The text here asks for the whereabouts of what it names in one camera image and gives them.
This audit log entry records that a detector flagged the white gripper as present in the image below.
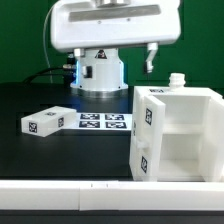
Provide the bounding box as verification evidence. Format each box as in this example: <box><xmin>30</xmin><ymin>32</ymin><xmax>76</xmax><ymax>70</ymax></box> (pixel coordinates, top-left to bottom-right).
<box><xmin>51</xmin><ymin>0</ymin><xmax>181</xmax><ymax>79</ymax></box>

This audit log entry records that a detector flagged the white block with tags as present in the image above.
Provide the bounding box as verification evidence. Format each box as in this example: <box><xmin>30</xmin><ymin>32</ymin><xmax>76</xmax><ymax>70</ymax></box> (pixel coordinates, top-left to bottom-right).
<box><xmin>21</xmin><ymin>106</ymin><xmax>77</xmax><ymax>137</ymax></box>

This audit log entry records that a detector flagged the black cable bundle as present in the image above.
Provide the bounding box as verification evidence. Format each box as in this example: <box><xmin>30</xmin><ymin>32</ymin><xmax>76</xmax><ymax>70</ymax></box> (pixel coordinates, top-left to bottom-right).
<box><xmin>22</xmin><ymin>65</ymin><xmax>78</xmax><ymax>84</ymax></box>

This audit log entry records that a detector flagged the white cabinet body box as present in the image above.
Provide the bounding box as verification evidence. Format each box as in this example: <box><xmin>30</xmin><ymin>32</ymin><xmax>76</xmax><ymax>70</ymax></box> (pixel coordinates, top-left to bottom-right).
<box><xmin>129</xmin><ymin>73</ymin><xmax>224</xmax><ymax>183</ymax></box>

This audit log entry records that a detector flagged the white cable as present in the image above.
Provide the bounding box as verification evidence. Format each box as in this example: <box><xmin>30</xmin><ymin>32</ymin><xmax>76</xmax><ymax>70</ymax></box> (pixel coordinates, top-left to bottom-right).
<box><xmin>42</xmin><ymin>6</ymin><xmax>56</xmax><ymax>84</ymax></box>

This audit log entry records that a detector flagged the white front obstacle rail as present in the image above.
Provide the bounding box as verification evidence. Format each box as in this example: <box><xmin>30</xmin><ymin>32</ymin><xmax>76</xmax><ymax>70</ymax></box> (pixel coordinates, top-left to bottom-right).
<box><xmin>0</xmin><ymin>180</ymin><xmax>224</xmax><ymax>211</ymax></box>

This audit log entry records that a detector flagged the white base tag sheet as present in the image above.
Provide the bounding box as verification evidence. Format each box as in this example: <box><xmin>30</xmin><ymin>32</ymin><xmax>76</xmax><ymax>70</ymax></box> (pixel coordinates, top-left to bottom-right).
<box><xmin>68</xmin><ymin>113</ymin><xmax>132</xmax><ymax>131</ymax></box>

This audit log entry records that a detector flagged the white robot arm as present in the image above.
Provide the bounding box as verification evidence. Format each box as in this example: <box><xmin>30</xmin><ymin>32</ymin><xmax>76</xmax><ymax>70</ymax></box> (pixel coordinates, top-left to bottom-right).
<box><xmin>51</xmin><ymin>0</ymin><xmax>181</xmax><ymax>98</ymax></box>

